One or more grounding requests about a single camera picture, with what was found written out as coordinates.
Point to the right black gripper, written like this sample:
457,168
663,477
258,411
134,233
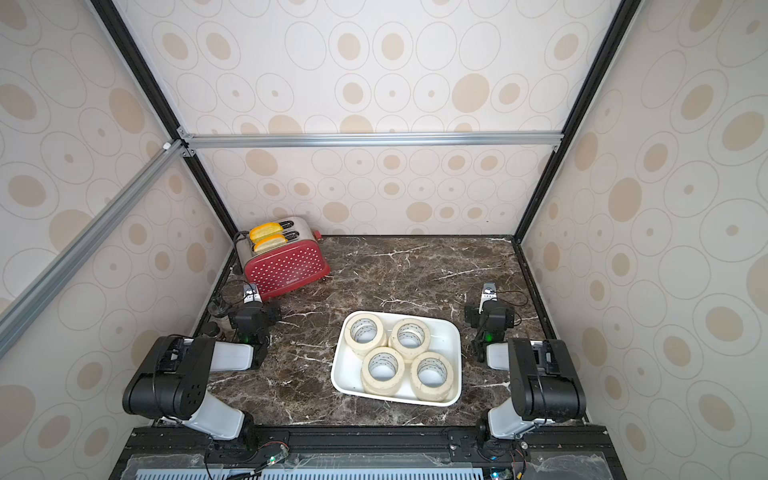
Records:
487,315

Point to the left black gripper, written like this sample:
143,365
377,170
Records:
270,312

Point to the white rectangular storage tray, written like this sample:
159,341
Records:
445,340

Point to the beige masking tape roll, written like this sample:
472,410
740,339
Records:
410,337
432,377
383,371
364,332

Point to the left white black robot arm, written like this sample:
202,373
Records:
171,382

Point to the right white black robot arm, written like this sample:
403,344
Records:
543,383

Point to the small dark spice bottle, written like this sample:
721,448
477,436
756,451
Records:
210,329

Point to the red polka dot toaster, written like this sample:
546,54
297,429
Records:
289,267

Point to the yellow toast slice front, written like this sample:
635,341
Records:
268,243

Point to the yellow toast slice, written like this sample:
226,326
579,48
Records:
265,230
268,243

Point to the yellow toast slice rear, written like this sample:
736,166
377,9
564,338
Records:
265,230

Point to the left diagonal aluminium bar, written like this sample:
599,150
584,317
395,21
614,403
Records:
26,308

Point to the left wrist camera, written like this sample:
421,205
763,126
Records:
250,293

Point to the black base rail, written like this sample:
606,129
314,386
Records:
550,452

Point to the horizontal aluminium frame bar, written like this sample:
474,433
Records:
366,140

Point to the black right corner post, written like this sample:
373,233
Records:
606,52

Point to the black corner post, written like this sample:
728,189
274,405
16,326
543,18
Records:
606,52
117,29

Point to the black left corner post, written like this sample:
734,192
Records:
117,29

